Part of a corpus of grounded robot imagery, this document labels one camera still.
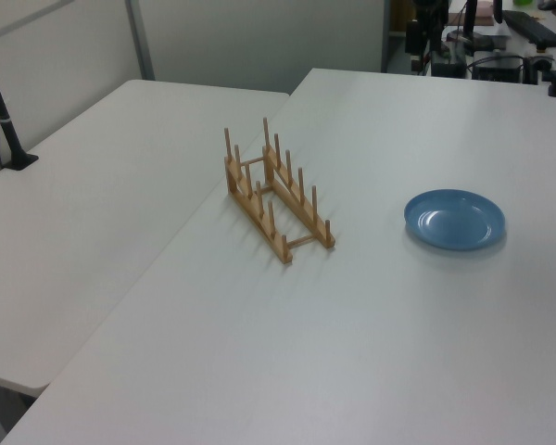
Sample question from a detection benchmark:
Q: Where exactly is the grey wall end post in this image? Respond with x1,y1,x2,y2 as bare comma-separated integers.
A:
380,0,391,74

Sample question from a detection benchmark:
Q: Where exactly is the blue round plate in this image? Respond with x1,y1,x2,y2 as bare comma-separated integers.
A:
402,188,508,253

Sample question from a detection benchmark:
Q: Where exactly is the black lab equipment cluster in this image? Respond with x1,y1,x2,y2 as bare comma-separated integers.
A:
404,0,451,78

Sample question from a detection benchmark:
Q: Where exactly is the wooden plate rack with pegs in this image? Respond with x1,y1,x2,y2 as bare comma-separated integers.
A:
222,117,337,269

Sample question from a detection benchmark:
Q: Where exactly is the black camera stand pole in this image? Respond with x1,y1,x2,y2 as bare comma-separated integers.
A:
0,36,40,172

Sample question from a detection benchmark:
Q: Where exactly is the black box device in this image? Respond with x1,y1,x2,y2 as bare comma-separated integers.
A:
471,55,525,85

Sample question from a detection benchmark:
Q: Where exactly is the black computer keyboard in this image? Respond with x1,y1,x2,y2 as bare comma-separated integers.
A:
503,9,556,48

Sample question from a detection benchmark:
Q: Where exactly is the black monitor stand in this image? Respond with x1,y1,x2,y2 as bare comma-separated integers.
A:
446,0,493,48

